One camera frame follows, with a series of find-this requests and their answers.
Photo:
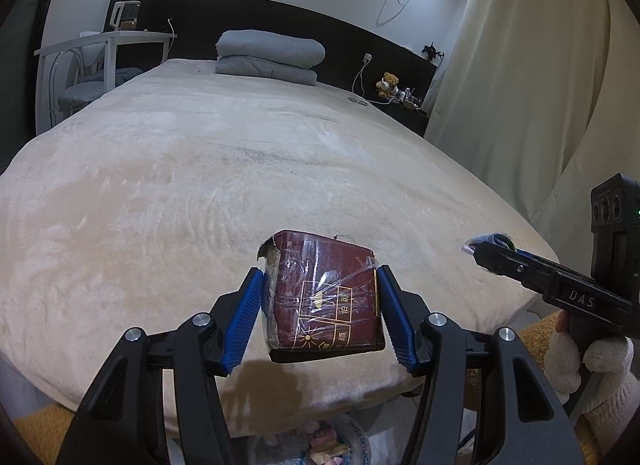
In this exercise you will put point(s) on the black headboard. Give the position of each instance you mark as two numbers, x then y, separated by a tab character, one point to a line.
350	40

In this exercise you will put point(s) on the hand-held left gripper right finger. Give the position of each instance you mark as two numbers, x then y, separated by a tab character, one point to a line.
397	320

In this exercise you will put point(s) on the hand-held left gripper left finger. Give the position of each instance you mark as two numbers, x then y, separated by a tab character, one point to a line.
245	320

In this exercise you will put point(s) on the cream curtain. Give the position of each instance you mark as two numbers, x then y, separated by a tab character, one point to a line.
530	70

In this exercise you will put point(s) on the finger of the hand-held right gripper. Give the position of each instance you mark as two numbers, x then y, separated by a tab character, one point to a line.
505	262
535	257

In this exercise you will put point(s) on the black figurine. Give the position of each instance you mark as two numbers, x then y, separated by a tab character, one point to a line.
432	52

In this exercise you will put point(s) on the beige bed blanket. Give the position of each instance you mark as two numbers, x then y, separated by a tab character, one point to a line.
175	185

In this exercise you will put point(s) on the person's right forearm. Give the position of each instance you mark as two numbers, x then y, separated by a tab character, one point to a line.
612	410

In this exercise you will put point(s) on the cluttered bedside table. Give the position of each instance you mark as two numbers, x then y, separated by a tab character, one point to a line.
412	102

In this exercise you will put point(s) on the brown teddy bear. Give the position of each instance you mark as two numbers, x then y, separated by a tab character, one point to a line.
389	85

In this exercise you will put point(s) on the clear printed plastic bag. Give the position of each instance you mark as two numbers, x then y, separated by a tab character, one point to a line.
360	440

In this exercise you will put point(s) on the small white blue wrapper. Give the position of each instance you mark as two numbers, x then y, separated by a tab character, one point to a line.
485	240

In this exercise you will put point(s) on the grey metal chair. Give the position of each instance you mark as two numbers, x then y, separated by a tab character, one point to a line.
82	90

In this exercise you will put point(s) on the black eyeglasses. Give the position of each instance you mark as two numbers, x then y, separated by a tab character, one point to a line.
357	101

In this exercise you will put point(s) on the person's right hand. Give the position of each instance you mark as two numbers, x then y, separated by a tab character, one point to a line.
562	365

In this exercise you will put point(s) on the dark red box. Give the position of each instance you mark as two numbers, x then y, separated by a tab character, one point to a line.
325	295

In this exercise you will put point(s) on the folded grey blanket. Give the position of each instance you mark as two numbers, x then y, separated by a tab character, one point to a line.
270	55

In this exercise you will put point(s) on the white desk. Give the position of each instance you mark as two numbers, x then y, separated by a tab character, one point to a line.
130	37

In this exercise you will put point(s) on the orange fuzzy rug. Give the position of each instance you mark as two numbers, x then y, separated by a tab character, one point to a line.
40	435

